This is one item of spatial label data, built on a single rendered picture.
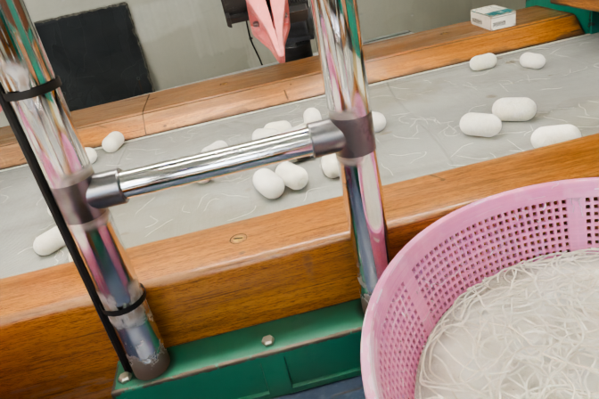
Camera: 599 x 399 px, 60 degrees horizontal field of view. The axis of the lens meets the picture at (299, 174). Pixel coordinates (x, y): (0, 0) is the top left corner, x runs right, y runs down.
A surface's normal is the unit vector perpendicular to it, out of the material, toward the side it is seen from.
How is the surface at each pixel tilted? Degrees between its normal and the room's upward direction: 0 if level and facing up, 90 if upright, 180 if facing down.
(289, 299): 90
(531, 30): 45
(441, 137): 0
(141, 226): 0
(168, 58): 90
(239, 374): 90
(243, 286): 90
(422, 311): 72
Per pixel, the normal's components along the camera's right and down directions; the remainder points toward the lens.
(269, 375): 0.15, 0.42
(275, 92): -0.02, -0.33
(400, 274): 0.75, -0.14
